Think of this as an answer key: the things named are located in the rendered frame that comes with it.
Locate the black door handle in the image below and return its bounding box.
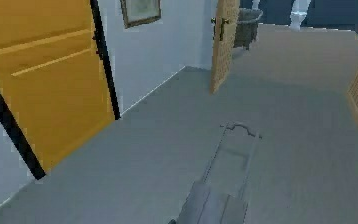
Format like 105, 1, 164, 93
210, 17, 230, 42

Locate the yellow room door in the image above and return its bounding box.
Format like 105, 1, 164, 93
0, 0, 122, 181

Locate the framed wall picture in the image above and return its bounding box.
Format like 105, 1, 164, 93
119, 0, 162, 29

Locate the grey bathtub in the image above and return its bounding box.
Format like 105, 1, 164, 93
233, 7, 264, 51

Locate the tan wooden room door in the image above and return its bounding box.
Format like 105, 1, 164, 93
209, 0, 241, 95

